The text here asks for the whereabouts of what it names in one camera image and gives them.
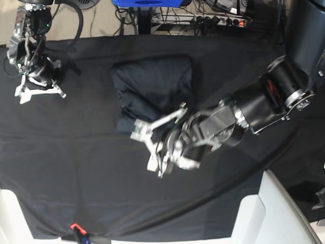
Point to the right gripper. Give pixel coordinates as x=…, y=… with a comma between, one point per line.
x=45, y=76

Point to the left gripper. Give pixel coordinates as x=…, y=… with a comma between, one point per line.
x=183, y=145

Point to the dark grey T-shirt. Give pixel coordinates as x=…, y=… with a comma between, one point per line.
x=148, y=89

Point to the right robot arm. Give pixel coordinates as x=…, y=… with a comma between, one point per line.
x=27, y=54

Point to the grey round floor base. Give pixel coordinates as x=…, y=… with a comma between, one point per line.
x=85, y=4

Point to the black table cloth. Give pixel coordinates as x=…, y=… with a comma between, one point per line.
x=67, y=163

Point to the blue plastic bin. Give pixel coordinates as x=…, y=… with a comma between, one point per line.
x=147, y=3

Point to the white chair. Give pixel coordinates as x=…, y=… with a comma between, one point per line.
x=271, y=216

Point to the white power strip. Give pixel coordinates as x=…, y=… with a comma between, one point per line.
x=186, y=19

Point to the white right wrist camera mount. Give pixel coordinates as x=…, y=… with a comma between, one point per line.
x=26, y=90

